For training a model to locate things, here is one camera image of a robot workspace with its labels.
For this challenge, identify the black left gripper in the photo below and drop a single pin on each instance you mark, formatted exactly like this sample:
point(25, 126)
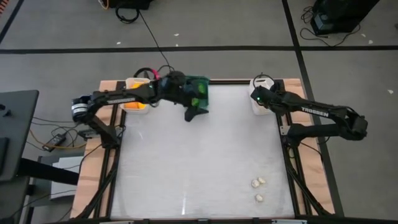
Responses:
point(174, 87)

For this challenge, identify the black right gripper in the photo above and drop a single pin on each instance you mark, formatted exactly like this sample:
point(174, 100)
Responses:
point(262, 97)

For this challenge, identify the green bell pepper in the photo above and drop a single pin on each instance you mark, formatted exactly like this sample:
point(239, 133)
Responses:
point(195, 101)
point(202, 88)

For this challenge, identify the teal plastic basket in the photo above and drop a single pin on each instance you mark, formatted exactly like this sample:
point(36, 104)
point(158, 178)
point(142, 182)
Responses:
point(205, 99)

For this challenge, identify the orange fruit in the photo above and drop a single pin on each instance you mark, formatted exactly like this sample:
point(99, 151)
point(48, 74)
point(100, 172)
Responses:
point(130, 105)

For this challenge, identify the small garlic clove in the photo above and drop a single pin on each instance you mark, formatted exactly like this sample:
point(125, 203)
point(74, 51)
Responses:
point(259, 198)
point(255, 183)
point(261, 180)

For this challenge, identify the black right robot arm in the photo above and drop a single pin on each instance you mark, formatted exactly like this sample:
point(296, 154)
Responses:
point(311, 110)

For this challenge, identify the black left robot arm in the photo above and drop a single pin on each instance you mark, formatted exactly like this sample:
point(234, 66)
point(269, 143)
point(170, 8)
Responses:
point(121, 99)

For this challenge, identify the white plastic basket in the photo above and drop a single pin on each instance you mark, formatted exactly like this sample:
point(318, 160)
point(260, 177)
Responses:
point(255, 110)

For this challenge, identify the cream plastic basket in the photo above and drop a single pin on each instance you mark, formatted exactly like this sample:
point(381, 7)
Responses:
point(132, 80)

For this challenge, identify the wooden table side board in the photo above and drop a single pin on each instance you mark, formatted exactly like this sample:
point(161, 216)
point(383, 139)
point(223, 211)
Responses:
point(88, 174)
point(317, 168)

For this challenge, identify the black equipment case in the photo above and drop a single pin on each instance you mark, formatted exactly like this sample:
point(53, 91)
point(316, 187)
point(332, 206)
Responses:
point(342, 12)

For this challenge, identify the black floor equipment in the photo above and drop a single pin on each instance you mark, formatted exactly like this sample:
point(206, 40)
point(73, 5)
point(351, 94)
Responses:
point(130, 3)

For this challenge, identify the white paper stack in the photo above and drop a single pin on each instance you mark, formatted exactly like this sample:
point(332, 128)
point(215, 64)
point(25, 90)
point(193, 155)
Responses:
point(71, 161)

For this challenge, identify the black power adapter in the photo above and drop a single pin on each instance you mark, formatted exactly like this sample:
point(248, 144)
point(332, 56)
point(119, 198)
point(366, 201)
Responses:
point(54, 142)

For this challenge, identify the black desk beam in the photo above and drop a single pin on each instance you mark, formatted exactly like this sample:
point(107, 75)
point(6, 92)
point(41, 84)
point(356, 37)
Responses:
point(49, 171)

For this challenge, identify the grey desk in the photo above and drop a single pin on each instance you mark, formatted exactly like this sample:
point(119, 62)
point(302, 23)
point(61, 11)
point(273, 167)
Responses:
point(18, 124)

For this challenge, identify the black aluminium table frame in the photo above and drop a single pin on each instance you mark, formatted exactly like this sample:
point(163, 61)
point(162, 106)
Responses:
point(224, 82)

